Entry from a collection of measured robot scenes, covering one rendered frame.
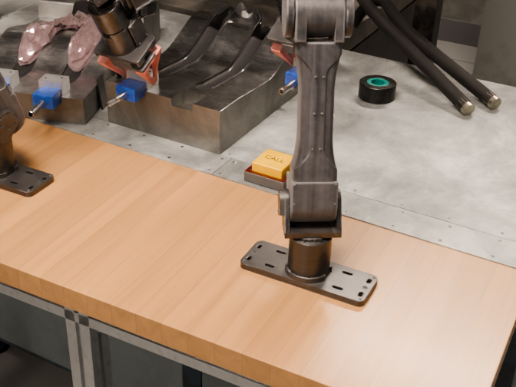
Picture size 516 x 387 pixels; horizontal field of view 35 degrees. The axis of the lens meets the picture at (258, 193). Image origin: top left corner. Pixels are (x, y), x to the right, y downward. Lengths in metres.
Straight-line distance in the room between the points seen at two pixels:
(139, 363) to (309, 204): 0.92
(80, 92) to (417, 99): 0.72
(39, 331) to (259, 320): 1.09
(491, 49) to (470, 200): 2.62
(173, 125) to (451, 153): 0.53
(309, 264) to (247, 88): 0.52
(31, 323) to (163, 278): 0.97
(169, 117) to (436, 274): 0.60
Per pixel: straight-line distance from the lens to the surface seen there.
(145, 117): 1.61
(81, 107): 1.65
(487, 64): 4.08
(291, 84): 1.49
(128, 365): 2.01
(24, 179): 1.48
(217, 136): 1.52
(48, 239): 1.33
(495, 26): 4.02
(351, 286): 1.20
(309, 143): 1.14
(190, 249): 1.28
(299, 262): 1.19
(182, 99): 1.59
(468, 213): 1.43
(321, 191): 1.15
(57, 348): 2.15
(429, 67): 1.85
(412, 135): 1.66
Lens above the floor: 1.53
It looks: 31 degrees down
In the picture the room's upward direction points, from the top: 2 degrees clockwise
